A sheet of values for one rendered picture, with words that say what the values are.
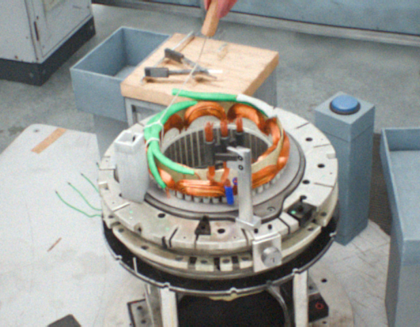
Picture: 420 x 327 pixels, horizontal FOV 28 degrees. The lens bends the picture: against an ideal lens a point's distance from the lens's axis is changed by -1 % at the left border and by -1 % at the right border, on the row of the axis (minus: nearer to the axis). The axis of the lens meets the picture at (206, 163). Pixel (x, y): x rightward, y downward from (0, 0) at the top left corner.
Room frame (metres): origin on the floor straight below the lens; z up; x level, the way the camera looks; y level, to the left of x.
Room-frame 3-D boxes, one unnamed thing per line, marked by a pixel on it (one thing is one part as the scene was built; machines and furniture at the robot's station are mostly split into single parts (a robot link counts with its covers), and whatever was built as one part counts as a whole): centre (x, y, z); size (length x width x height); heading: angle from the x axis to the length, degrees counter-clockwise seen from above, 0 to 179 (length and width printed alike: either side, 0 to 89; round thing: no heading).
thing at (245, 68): (1.24, 0.00, 1.05); 0.20 x 0.19 x 0.02; 60
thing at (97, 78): (1.32, 0.13, 0.92); 0.17 x 0.11 x 0.28; 150
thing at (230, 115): (0.99, -0.06, 1.12); 0.06 x 0.02 x 0.04; 60
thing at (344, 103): (1.14, -0.23, 1.04); 0.04 x 0.04 x 0.01
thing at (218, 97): (1.00, -0.03, 1.15); 0.15 x 0.04 x 0.02; 60
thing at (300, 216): (0.82, -0.11, 1.09); 0.03 x 0.02 x 0.02; 137
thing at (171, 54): (1.25, 0.04, 1.09); 0.04 x 0.01 x 0.02; 45
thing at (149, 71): (1.20, 0.07, 1.09); 0.04 x 0.01 x 0.02; 75
